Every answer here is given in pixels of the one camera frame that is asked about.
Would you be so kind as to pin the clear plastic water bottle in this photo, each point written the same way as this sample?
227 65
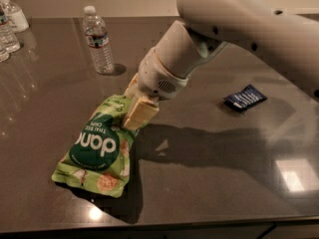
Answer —
98 42

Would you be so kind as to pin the water bottle at left edge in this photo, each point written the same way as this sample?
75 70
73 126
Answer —
7 36

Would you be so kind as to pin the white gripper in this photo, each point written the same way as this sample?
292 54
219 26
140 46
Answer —
154 76

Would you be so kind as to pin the white pump sanitizer bottle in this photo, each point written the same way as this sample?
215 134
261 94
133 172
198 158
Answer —
15 16

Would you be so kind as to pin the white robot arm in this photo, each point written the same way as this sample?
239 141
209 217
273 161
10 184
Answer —
288 43

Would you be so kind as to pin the green rice chip bag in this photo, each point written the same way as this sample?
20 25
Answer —
99 160

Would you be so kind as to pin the clear bottle partly cut off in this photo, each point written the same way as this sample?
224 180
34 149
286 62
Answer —
4 55

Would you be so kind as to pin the dark blue snack packet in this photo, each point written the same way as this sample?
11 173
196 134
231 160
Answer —
245 99

